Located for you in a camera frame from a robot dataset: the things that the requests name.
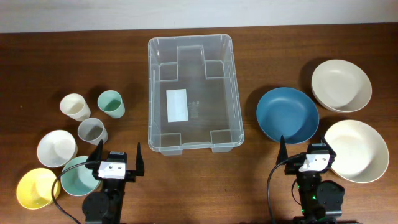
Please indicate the grey cup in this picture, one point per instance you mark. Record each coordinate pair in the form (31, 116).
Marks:
(92, 130)

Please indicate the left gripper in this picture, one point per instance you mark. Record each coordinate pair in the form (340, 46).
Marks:
(130, 175)

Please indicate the clear plastic storage bin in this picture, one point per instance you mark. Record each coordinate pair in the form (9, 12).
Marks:
(204, 66)

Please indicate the beige bowl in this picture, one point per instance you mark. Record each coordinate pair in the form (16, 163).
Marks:
(341, 86)

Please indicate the white small bowl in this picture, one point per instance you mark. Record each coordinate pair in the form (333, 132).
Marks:
(56, 148)

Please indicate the dark blue bowl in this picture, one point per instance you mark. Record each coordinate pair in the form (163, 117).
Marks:
(288, 113)

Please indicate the mint green small bowl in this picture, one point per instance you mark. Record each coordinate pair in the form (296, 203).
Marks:
(79, 181)

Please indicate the white label in bin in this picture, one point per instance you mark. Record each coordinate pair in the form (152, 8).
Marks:
(177, 108)

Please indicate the yellow small bowl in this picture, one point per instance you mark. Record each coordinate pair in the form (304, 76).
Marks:
(34, 189)

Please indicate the mint green cup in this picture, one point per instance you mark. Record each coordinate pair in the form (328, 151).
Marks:
(111, 103)

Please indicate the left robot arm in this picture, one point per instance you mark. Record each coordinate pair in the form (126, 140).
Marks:
(105, 206)

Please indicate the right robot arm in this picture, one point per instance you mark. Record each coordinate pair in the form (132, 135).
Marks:
(320, 200)

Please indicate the cream cup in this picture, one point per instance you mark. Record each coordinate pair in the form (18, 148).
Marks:
(75, 106)

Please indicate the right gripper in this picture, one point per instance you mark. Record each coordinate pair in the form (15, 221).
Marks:
(293, 164)

